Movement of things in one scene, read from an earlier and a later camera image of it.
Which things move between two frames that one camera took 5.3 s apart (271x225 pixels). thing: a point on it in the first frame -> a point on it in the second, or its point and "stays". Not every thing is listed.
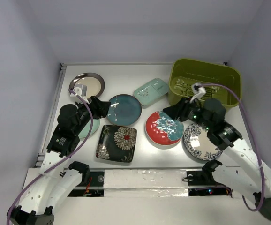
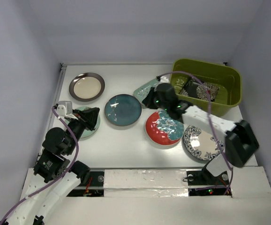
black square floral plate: (116, 143) -> (193, 88)
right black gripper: (180, 109) -> (148, 100)
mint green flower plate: (85, 131) stays
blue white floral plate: (198, 144) stays
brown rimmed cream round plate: (95, 85) stays
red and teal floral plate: (162, 129) stays
